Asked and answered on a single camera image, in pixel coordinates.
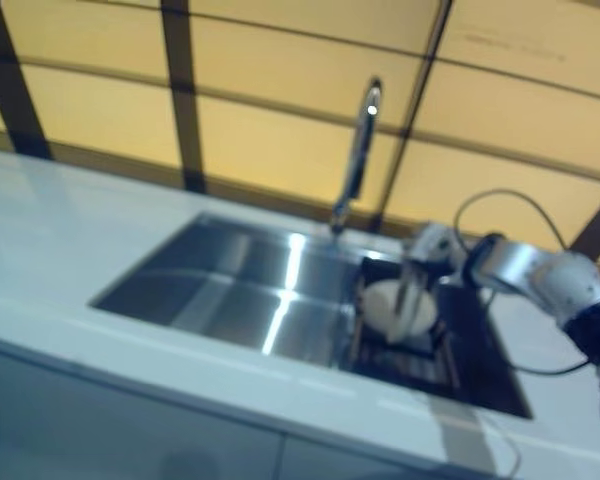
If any robot right hand beige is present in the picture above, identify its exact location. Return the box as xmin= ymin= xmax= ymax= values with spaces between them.
xmin=393 ymin=223 xmax=464 ymax=342

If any cream ceramic plate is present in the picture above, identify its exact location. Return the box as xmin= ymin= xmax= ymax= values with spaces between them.
xmin=404 ymin=284 xmax=439 ymax=332
xmin=361 ymin=279 xmax=434 ymax=347

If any chrome gooseneck kitchen faucet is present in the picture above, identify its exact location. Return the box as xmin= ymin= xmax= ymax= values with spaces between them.
xmin=328 ymin=74 xmax=386 ymax=237

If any black sink drying rack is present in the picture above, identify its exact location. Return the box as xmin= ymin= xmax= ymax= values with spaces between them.
xmin=351 ymin=253 xmax=464 ymax=400

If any stainless steel sink basin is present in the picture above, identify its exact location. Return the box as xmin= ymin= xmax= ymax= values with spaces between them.
xmin=86 ymin=211 xmax=534 ymax=421

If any narrow white cabinet door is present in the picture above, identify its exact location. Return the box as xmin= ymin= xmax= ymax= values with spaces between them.
xmin=274 ymin=433 xmax=421 ymax=480

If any wide white cabinet door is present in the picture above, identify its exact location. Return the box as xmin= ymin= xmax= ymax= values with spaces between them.
xmin=0 ymin=343 xmax=287 ymax=480

